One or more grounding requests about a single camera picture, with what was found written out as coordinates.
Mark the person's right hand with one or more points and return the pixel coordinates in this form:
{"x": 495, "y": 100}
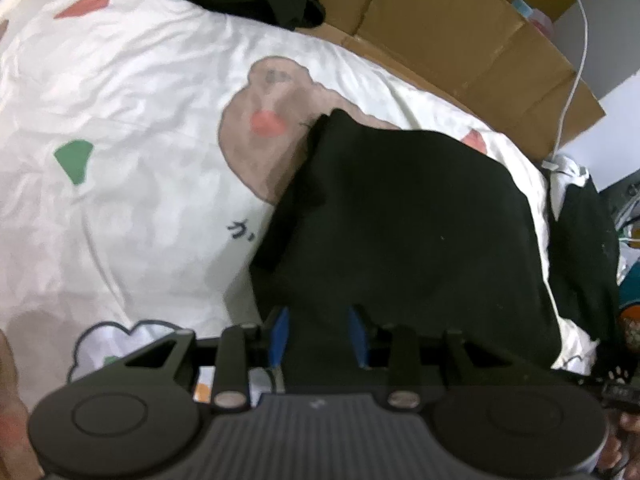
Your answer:
{"x": 622, "y": 440}

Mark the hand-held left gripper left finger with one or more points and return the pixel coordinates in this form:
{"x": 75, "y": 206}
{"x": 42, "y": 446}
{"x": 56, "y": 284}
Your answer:
{"x": 280, "y": 337}

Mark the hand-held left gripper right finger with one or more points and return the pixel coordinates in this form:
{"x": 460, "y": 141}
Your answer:
{"x": 359, "y": 337}

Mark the white garment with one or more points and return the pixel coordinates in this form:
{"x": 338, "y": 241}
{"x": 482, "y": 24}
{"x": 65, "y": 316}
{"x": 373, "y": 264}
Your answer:
{"x": 567, "y": 172}

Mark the teal printed cloth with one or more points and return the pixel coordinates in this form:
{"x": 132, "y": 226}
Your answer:
{"x": 631, "y": 285}

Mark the pink paper item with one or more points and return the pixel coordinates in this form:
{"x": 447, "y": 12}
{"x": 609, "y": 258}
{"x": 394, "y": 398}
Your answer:
{"x": 542, "y": 22}

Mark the black paw print cloth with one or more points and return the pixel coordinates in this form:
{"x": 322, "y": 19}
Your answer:
{"x": 590, "y": 377}

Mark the black pants patterned side stripe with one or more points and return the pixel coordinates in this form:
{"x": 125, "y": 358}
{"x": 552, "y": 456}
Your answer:
{"x": 400, "y": 220}

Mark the flat cardboard sheet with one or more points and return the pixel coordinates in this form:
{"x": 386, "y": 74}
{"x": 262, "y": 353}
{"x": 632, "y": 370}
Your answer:
{"x": 450, "y": 35}

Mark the folded black garment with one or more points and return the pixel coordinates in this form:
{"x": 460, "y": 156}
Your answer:
{"x": 580, "y": 250}

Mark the cream printed blanket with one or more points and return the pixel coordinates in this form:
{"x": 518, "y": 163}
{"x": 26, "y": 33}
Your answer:
{"x": 125, "y": 110}

